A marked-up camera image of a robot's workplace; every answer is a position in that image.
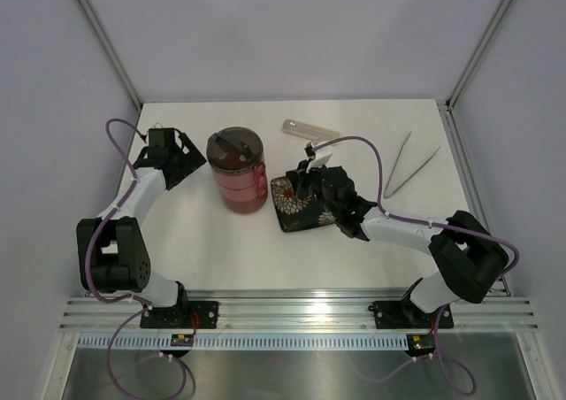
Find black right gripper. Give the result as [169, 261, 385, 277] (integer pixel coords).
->
[287, 158, 341, 218]

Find grey transparent lid red handles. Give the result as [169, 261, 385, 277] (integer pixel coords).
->
[206, 127, 265, 173]

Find metal food tongs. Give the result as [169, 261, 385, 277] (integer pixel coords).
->
[383, 131, 440, 199]

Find dark pink bowl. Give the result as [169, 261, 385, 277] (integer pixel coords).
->
[222, 196, 267, 214]

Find pink bowl with handles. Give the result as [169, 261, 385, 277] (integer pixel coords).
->
[218, 181, 267, 203]

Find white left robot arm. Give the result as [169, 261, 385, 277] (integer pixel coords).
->
[76, 127, 206, 327]

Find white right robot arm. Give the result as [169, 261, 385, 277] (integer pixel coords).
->
[286, 141, 519, 326]

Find black floral square plate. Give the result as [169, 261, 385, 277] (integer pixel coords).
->
[271, 176, 335, 233]

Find beige cutlery case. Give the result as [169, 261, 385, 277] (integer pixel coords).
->
[281, 119, 340, 141]

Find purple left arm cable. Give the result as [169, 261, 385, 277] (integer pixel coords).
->
[88, 118, 198, 396]

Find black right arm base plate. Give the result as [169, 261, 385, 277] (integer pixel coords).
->
[367, 300, 454, 329]

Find aluminium front rail frame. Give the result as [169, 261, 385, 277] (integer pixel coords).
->
[59, 289, 539, 333]

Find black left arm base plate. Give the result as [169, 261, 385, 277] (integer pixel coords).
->
[140, 301, 219, 329]

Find left aluminium post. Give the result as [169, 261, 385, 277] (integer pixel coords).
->
[75, 0, 143, 113]

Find aluminium post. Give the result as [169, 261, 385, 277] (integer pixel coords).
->
[75, 0, 143, 113]
[446, 0, 516, 112]

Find slotted white cable duct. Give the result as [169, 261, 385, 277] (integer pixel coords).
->
[78, 333, 409, 351]

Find right aluminium post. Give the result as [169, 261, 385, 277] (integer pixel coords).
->
[446, 0, 516, 112]

